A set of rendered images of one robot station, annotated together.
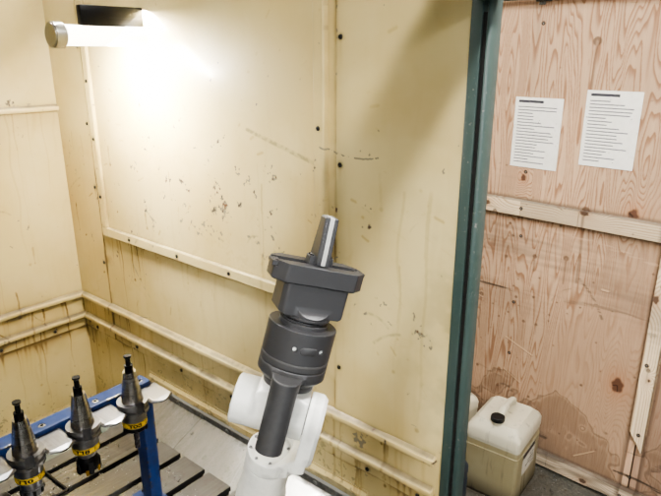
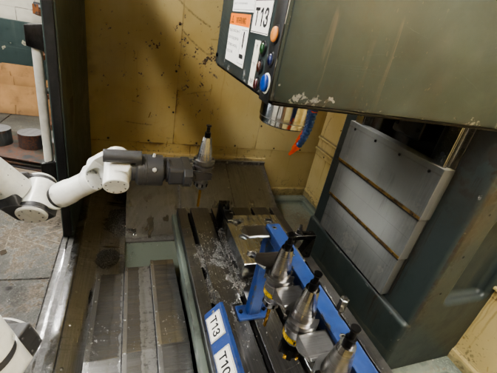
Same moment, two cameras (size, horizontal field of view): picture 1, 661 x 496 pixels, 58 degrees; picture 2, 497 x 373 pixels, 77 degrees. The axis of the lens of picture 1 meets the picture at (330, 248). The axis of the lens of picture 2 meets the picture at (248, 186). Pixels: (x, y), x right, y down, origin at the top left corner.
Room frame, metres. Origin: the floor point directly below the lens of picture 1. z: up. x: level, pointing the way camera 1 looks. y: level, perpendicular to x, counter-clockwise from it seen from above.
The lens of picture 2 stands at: (1.07, 0.03, 1.68)
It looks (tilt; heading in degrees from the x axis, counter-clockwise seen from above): 26 degrees down; 117
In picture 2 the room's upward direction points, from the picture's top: 12 degrees clockwise
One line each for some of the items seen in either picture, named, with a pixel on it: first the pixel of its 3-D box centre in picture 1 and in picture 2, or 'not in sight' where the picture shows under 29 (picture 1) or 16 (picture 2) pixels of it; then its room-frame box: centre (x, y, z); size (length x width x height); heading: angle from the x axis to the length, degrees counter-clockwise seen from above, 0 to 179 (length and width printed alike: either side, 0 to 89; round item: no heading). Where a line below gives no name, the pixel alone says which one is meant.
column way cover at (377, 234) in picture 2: not in sight; (368, 203); (0.99, 1.24, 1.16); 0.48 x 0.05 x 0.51; 140
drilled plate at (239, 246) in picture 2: not in sight; (260, 241); (0.70, 0.96, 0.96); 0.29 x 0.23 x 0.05; 140
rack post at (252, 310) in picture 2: not in sight; (261, 277); (0.83, 0.70, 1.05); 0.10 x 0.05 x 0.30; 50
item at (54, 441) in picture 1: (55, 442); (289, 297); (0.97, 0.52, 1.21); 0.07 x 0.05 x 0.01; 50
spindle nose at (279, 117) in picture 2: not in sight; (288, 103); (0.71, 0.90, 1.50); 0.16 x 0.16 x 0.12
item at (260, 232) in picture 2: not in sight; (254, 232); (0.80, 0.66, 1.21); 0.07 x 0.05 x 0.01; 50
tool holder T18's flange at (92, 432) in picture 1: (83, 428); (301, 319); (1.01, 0.48, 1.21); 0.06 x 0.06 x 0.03
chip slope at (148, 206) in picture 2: not in sight; (209, 203); (0.19, 1.33, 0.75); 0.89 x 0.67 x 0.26; 50
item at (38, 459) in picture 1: (26, 456); (279, 277); (0.92, 0.55, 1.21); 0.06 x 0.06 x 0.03
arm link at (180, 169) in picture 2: not in sight; (168, 169); (0.49, 0.66, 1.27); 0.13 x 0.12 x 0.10; 140
